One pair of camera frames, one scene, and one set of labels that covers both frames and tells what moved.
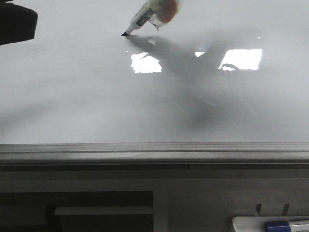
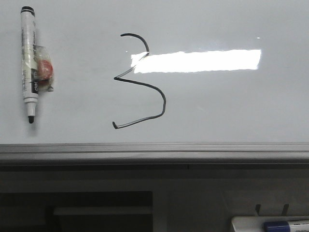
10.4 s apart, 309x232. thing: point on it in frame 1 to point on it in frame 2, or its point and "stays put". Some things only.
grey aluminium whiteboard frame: x=154 y=156 stays put
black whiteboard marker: x=145 y=14 to x=37 y=63
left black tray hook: x=258 y=208 stays put
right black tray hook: x=286 y=210 stays put
